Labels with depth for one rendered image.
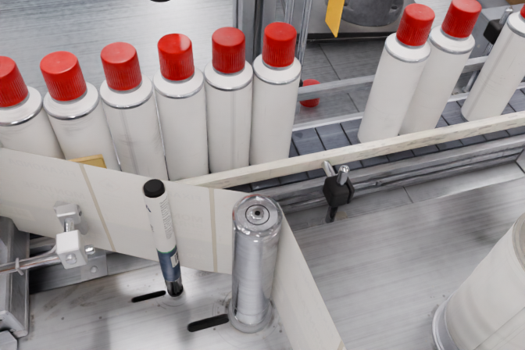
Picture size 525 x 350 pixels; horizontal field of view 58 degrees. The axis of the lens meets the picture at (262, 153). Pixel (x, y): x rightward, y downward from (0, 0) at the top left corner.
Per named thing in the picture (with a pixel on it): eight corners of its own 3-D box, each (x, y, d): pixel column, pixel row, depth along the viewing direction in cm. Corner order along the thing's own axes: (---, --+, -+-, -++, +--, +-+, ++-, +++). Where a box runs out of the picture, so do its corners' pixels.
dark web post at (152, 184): (168, 299, 50) (143, 197, 36) (166, 283, 51) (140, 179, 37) (184, 294, 50) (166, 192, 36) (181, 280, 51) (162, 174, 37)
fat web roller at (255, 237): (233, 338, 48) (235, 246, 33) (223, 296, 50) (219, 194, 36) (276, 326, 49) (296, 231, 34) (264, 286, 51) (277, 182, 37)
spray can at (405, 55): (366, 157, 64) (409, 28, 48) (351, 129, 67) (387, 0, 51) (400, 150, 65) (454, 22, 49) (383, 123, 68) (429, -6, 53)
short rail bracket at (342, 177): (322, 235, 62) (337, 180, 52) (313, 216, 63) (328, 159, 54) (344, 230, 62) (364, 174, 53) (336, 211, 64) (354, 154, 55)
